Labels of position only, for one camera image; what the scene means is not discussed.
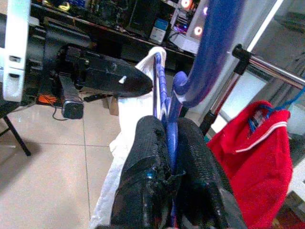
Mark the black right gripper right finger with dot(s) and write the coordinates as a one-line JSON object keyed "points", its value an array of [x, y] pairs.
{"points": [[197, 179]]}

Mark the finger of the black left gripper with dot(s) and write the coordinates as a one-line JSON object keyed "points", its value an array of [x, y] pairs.
{"points": [[114, 76], [71, 105]]}

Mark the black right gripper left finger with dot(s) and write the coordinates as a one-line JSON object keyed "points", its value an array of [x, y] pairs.
{"points": [[143, 167]]}

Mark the white cloth garment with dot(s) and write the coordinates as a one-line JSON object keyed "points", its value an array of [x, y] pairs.
{"points": [[128, 114]]}

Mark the blue plastic clothes hanger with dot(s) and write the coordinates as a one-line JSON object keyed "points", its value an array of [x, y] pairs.
{"points": [[172, 133]]}

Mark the thin blue clothes hanger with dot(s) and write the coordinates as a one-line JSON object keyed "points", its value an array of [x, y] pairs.
{"points": [[268, 112]]}

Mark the black power strip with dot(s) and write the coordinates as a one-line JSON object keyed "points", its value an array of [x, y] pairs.
{"points": [[97, 97]]}

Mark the small brown cardboard box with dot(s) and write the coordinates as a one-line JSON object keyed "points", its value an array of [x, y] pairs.
{"points": [[112, 107]]}

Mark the red polo shirt white trim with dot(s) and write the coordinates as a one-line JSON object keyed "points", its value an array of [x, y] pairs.
{"points": [[257, 179]]}

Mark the black metal furniture leg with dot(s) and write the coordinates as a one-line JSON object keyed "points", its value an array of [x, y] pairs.
{"points": [[19, 140]]}

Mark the blue and white box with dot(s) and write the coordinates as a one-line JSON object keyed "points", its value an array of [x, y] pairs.
{"points": [[159, 31]]}

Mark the black computer tower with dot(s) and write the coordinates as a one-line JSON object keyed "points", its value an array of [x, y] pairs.
{"points": [[140, 16]]}

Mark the white computer case glowing fans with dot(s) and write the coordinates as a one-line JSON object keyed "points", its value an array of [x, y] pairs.
{"points": [[188, 43]]}

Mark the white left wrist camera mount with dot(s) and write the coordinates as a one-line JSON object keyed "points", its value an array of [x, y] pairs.
{"points": [[17, 35]]}

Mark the metal clothes rack black frame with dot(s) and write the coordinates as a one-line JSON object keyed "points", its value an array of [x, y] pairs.
{"points": [[241, 57]]}

